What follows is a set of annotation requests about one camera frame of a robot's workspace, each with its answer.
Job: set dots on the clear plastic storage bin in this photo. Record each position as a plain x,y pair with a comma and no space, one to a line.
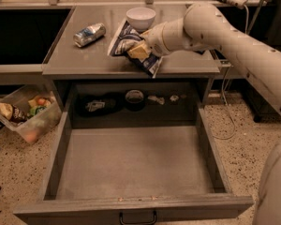
40,119

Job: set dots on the red toy fruit in bin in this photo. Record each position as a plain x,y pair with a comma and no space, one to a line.
41,101

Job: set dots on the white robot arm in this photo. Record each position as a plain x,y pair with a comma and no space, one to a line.
204,26

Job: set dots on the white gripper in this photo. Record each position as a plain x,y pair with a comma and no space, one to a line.
155,41

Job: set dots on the blue chip bag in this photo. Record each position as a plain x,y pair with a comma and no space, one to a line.
124,39

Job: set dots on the open grey drawer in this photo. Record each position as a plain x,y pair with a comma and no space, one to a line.
162,158

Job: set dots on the crushed silver soda can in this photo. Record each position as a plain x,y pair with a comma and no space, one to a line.
89,34

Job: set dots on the brown snack bag in bin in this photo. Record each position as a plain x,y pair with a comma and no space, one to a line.
12,113

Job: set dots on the black drawer handle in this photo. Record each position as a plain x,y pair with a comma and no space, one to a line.
138,218

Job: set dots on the white ceramic bowl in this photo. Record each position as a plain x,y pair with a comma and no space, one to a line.
140,18

